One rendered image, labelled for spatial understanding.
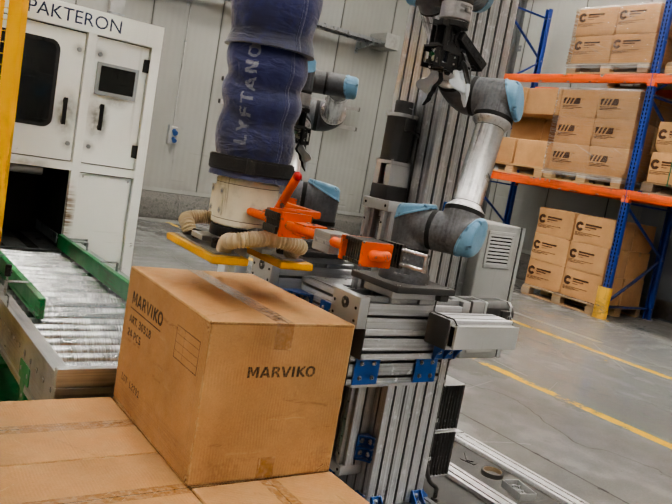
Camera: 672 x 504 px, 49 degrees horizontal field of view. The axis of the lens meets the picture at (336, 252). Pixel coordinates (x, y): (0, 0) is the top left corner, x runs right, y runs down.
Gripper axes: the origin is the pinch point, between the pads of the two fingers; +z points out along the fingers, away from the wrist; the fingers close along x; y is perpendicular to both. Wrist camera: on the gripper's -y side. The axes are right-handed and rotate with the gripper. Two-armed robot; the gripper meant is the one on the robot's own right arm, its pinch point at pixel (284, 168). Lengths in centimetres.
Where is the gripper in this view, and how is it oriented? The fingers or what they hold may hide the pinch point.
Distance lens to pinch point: 238.2
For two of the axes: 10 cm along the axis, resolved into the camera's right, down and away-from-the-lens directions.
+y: 5.2, 2.0, -8.3
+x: 8.4, 0.8, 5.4
